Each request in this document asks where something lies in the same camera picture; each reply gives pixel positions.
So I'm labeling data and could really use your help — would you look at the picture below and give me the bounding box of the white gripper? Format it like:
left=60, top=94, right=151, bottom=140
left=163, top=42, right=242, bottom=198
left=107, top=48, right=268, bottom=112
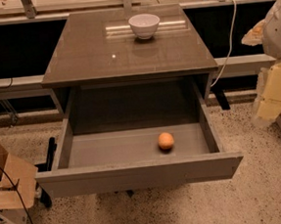
left=242, top=20, right=281, bottom=128

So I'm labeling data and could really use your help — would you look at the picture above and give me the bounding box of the orange fruit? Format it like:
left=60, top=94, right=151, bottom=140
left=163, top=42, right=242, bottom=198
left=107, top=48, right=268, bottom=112
left=158, top=132, right=174, bottom=150

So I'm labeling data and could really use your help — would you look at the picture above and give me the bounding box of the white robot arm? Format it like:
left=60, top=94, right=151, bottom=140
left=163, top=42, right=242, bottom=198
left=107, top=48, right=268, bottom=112
left=242, top=0, right=281, bottom=127

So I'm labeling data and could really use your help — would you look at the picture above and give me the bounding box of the grey cabinet with counter top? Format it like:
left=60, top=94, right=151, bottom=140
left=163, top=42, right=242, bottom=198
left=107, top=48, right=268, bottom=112
left=42, top=5, right=218, bottom=119

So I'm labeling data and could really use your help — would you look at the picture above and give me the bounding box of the grey open top drawer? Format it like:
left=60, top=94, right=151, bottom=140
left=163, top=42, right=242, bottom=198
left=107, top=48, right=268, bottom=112
left=36, top=77, right=243, bottom=198

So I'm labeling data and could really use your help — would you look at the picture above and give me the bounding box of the white ceramic bowl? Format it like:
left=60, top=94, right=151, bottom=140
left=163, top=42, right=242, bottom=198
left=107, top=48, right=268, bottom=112
left=128, top=14, right=160, bottom=39

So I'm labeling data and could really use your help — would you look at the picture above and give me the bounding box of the black cabinet foot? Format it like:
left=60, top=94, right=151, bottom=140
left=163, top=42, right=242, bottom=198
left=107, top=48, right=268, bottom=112
left=37, top=137, right=57, bottom=208

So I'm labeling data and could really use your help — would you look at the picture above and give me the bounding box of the open cardboard box left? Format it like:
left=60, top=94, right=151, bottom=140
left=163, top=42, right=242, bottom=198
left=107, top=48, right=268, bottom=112
left=0, top=143, right=37, bottom=224

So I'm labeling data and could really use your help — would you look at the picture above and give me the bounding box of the white cable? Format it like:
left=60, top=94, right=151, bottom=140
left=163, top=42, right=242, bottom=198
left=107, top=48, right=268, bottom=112
left=203, top=0, right=245, bottom=88

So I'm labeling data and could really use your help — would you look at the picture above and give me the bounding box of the black cable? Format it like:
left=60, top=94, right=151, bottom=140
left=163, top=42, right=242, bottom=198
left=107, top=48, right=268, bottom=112
left=0, top=152, right=42, bottom=224

